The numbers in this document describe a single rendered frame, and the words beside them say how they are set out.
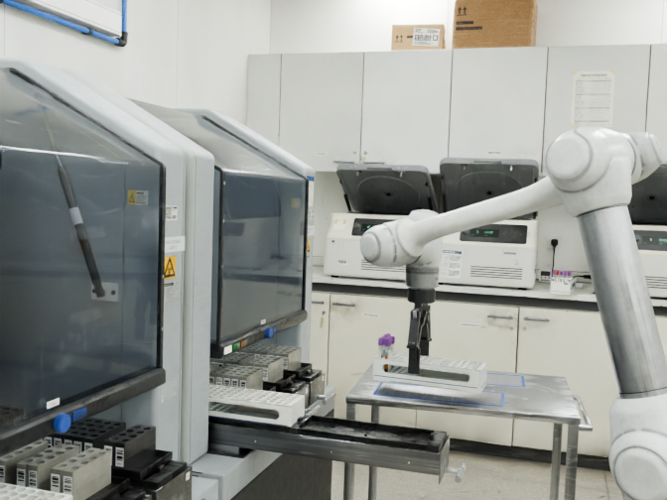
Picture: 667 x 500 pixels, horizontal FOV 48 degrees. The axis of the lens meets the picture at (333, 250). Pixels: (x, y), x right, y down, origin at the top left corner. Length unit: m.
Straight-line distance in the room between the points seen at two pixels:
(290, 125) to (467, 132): 1.06
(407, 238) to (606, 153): 0.54
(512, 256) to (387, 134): 1.03
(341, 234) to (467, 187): 0.77
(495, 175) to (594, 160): 2.67
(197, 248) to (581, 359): 2.69
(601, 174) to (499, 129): 2.72
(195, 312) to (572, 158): 0.86
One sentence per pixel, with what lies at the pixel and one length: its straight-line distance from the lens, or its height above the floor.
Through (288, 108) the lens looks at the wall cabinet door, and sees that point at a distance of 4.53.
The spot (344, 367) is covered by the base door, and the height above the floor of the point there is 0.40.
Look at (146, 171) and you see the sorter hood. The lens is 1.44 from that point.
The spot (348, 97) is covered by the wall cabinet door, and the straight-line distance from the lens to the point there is 4.42.
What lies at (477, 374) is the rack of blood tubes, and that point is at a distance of 1.99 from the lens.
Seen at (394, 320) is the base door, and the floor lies 0.69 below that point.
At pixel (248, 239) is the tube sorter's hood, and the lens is 1.88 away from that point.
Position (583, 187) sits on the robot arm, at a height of 1.38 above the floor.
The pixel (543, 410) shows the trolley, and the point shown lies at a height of 0.82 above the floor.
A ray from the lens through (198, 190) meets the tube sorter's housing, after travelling 1.65.
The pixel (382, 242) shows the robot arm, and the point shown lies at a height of 1.24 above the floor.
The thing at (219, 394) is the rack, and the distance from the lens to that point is 1.84.
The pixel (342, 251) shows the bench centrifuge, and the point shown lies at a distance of 4.10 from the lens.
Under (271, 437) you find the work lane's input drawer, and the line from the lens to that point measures 1.77.
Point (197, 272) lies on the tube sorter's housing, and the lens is 1.67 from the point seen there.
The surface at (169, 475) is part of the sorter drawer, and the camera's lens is 1.49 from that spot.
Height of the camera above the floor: 1.35
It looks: 4 degrees down
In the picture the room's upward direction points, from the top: 2 degrees clockwise
